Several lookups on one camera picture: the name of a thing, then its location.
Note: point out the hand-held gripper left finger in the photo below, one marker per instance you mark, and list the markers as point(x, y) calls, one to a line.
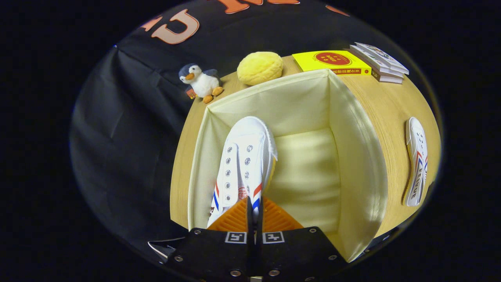
point(211, 250)

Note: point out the penguin plush toy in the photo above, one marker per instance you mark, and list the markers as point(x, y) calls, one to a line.
point(205, 83)

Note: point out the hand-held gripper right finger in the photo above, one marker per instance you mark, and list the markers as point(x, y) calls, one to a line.
point(297, 250)

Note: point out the white canvas shoe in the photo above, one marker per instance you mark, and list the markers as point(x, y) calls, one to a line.
point(417, 164)
point(246, 137)

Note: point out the yellow plush bun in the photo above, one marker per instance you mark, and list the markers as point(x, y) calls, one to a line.
point(259, 67)

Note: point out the cream fabric storage box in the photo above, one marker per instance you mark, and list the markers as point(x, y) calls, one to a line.
point(305, 176)

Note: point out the white paperback book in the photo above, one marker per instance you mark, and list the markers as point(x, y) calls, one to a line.
point(372, 60)

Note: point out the yellow book with red circle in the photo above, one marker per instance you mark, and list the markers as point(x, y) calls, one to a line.
point(328, 60)

